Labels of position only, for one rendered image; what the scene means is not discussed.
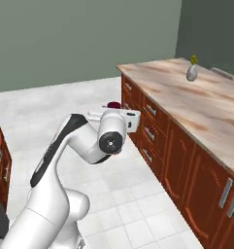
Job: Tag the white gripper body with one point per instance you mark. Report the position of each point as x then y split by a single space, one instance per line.
94 116

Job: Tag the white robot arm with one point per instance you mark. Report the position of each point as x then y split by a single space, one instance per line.
53 181

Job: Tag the red-brown wooden cabinet door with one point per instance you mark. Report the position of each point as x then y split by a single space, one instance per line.
180 162
233 230
202 197

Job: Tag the red-brown wooden cabinet run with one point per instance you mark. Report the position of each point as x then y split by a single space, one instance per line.
2 162

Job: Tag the dark red round object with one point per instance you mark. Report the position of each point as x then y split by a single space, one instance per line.
114 104

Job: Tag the red-brown wooden drawer front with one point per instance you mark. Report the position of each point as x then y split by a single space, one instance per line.
134 94
155 163
160 118
134 106
159 142

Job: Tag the grey vase with yellow flower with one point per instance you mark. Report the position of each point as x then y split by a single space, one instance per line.
192 73

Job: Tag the grey stool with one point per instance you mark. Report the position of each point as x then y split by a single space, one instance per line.
224 73

